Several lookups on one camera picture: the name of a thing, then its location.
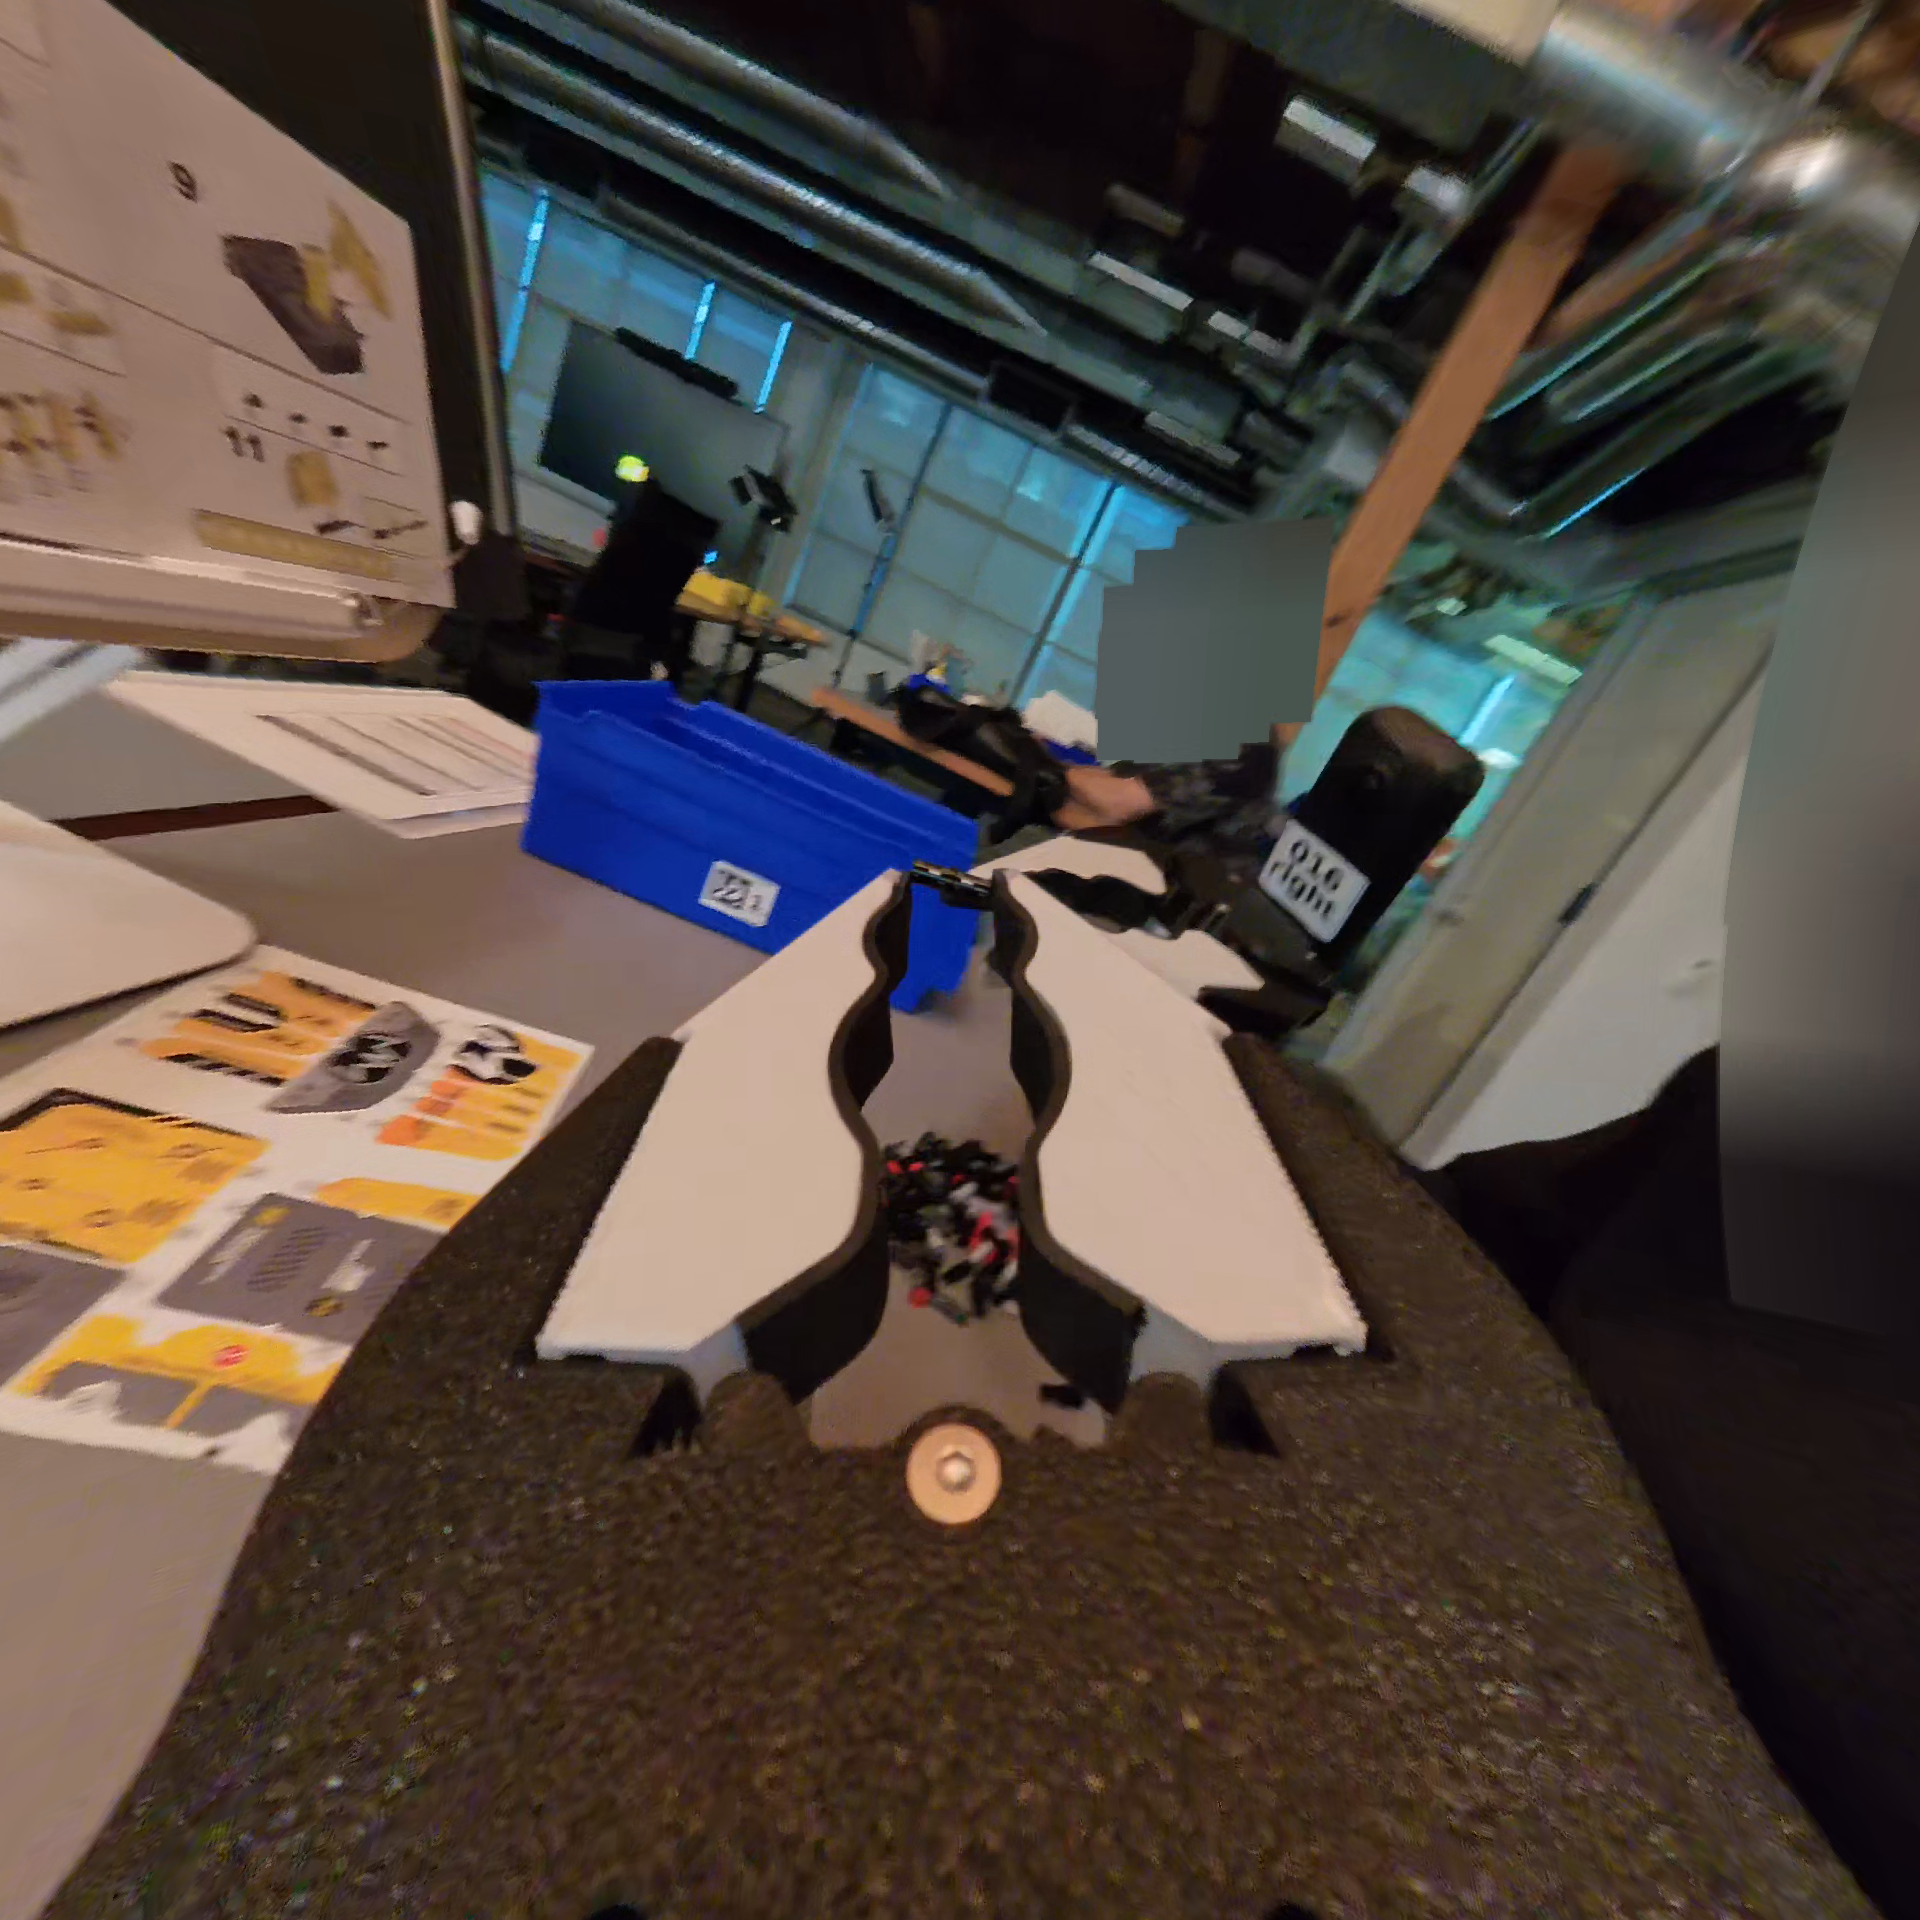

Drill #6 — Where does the camera tripod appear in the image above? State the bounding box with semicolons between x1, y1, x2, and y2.
730;468;798;604
830;468;902;674

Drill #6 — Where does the instruction booklet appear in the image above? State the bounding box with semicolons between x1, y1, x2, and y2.
0;0;457;607

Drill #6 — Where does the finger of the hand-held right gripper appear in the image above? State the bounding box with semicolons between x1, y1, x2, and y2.
1109;899;1272;1033
983;833;1173;899

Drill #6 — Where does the white wooden book stand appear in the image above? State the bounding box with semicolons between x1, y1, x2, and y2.
0;531;457;1040

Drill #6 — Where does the wooden beam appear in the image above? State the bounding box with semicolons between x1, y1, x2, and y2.
1310;141;1635;705

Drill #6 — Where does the wooden table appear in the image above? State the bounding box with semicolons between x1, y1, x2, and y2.
812;683;1041;800

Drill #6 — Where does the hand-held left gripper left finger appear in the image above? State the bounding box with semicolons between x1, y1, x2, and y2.
538;871;919;1390

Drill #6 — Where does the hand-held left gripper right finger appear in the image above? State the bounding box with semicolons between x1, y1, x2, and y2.
988;865;1368;1415

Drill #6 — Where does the black wall screen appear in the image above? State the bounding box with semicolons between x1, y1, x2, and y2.
538;320;790;518

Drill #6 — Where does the black panel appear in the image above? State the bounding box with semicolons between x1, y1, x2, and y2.
114;0;524;628

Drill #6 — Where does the pile of small connector pins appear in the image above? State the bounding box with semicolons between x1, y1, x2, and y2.
874;1139;1026;1329

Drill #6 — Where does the white paper document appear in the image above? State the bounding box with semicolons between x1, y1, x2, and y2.
104;667;538;837

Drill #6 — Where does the black chair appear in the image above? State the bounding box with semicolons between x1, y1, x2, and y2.
577;477;720;686

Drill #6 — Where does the blue plastic bin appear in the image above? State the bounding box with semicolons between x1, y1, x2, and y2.
524;683;983;1014

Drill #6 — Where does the yellow grey sticker sheet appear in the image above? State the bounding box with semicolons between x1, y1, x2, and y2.
0;946;591;1477

